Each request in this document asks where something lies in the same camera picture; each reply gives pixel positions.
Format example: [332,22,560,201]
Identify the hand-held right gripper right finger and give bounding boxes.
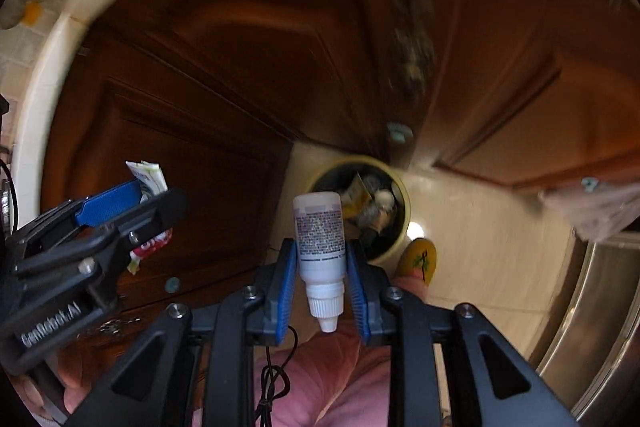
[345,238,581,427]

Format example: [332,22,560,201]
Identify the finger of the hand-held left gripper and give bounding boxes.
[14,187,189,309]
[12,179,146,259]

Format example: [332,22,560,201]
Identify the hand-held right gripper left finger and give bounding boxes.
[62,237,300,427]

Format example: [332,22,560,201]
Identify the white red wrapper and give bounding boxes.
[125,160,173,275]

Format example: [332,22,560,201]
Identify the small white dropper bottle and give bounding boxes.
[292,193,347,334]

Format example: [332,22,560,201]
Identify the cream trash bin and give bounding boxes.
[306,155,412,265]

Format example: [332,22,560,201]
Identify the person's left hand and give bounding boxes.
[17,337,108,418]

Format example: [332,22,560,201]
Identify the yellow slipper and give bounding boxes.
[392,237,438,288]

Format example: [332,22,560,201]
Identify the person's leg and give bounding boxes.
[192,277,451,427]

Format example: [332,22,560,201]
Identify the crumpled white tissue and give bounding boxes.
[370,188,397,228]

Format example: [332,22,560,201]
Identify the yellow sachet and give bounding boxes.
[341,173,373,220]

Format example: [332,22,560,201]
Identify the steel appliance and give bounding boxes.
[535,232,640,423]

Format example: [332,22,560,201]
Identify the translucent plastic sheet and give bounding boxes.
[537,182,640,243]

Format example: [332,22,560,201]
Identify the black cable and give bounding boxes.
[252,324,301,427]

